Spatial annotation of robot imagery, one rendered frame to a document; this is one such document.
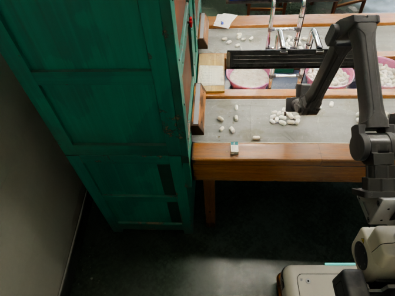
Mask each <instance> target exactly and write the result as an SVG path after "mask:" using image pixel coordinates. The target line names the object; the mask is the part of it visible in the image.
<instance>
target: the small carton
mask: <svg viewBox="0 0 395 296"><path fill-rule="evenodd" d="M230 154H239V146H238V142H230Z"/></svg>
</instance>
